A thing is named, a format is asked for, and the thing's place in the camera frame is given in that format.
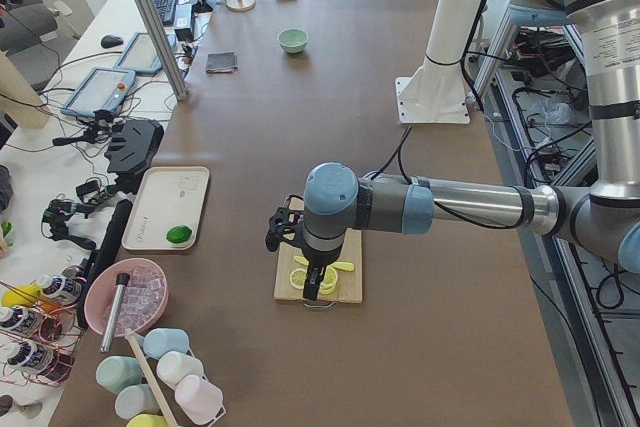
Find light green bowl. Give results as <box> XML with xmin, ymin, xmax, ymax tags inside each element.
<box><xmin>277</xmin><ymin>28</ymin><xmax>309</xmax><ymax>54</ymax></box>

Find pink bowl with ice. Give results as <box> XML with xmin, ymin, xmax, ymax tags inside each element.
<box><xmin>84</xmin><ymin>258</ymin><xmax>169</xmax><ymax>337</ymax></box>

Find lemon slice stack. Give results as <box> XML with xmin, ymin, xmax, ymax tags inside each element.
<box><xmin>319</xmin><ymin>266</ymin><xmax>339</xmax><ymax>295</ymax></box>

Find lemon slice single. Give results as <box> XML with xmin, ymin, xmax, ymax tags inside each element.
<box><xmin>289</xmin><ymin>268</ymin><xmax>306</xmax><ymax>290</ymax></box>

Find yellow plastic knife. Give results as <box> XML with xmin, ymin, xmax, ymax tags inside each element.
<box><xmin>293</xmin><ymin>255</ymin><xmax>355</xmax><ymax>272</ymax></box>

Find bamboo cutting board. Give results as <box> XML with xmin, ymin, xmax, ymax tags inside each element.
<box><xmin>274</xmin><ymin>229</ymin><xmax>363</xmax><ymax>303</ymax></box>

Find green lime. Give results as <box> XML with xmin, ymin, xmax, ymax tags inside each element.
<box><xmin>165</xmin><ymin>225</ymin><xmax>193</xmax><ymax>245</ymax></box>

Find pink cup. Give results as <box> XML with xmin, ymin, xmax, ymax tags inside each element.
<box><xmin>174</xmin><ymin>374</ymin><xmax>223</xmax><ymax>425</ymax></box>

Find beige rabbit tray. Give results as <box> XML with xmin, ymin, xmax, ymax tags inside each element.
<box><xmin>121</xmin><ymin>166</ymin><xmax>210</xmax><ymax>252</ymax></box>

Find white cup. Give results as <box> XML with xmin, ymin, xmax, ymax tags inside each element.
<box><xmin>156</xmin><ymin>351</ymin><xmax>204</xmax><ymax>389</ymax></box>

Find light blue cup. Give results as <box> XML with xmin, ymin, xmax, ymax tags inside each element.
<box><xmin>143</xmin><ymin>328</ymin><xmax>190</xmax><ymax>360</ymax></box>

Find wooden stick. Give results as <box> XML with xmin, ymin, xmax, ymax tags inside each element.
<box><xmin>125</xmin><ymin>329</ymin><xmax>178</xmax><ymax>427</ymax></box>

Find metal cylinder muddler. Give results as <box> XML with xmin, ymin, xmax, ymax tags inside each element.
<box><xmin>99</xmin><ymin>273</ymin><xmax>130</xmax><ymax>354</ymax></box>

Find black bar tool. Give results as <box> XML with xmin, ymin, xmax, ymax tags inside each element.
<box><xmin>76</xmin><ymin>199</ymin><xmax>133</xmax><ymax>330</ymax></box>

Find yellow cup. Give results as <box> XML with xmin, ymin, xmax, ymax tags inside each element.
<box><xmin>126</xmin><ymin>413</ymin><xmax>168</xmax><ymax>427</ymax></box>

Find pale teal cup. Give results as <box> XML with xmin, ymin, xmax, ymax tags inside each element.
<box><xmin>114</xmin><ymin>384</ymin><xmax>160</xmax><ymax>420</ymax></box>

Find grey folded cloth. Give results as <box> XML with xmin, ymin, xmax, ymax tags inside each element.
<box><xmin>205</xmin><ymin>52</ymin><xmax>238</xmax><ymax>74</ymax></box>

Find mint green cup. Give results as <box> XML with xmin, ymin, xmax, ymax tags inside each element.
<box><xmin>95</xmin><ymin>356</ymin><xmax>143</xmax><ymax>395</ymax></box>

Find far teach pendant tablet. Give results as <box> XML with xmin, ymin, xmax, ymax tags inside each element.
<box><xmin>115</xmin><ymin>32</ymin><xmax>162</xmax><ymax>76</ymax></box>

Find teach pendant tablet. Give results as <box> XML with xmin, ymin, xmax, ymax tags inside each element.
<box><xmin>61</xmin><ymin>67</ymin><xmax>136</xmax><ymax>119</ymax></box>
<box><xmin>115</xmin><ymin>32</ymin><xmax>162</xmax><ymax>76</ymax></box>

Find near teach pendant tablet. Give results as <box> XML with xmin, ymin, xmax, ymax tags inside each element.
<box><xmin>61</xmin><ymin>67</ymin><xmax>136</xmax><ymax>119</ymax></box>

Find black computer mouse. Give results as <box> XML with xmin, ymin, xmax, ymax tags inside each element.
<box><xmin>100</xmin><ymin>35</ymin><xmax>124</xmax><ymax>49</ymax></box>

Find grey office chair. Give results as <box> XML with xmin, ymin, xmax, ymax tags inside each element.
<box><xmin>1</xmin><ymin>0</ymin><xmax>67</xmax><ymax>91</ymax></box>

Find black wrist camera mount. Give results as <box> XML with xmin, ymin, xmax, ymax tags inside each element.
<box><xmin>265</xmin><ymin>194</ymin><xmax>305</xmax><ymax>252</ymax></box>

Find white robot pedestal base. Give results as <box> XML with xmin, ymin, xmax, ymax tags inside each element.
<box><xmin>396</xmin><ymin>0</ymin><xmax>486</xmax><ymax>124</ymax></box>

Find black bracket plate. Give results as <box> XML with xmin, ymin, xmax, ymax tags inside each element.
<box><xmin>104</xmin><ymin>119</ymin><xmax>164</xmax><ymax>183</ymax></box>

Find copper wire bottle rack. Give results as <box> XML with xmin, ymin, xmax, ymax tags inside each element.
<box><xmin>1</xmin><ymin>282</ymin><xmax>83</xmax><ymax>387</ymax></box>

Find aluminium frame post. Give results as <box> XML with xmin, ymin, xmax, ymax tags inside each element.
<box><xmin>134</xmin><ymin>0</ymin><xmax>188</xmax><ymax>101</ymax></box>

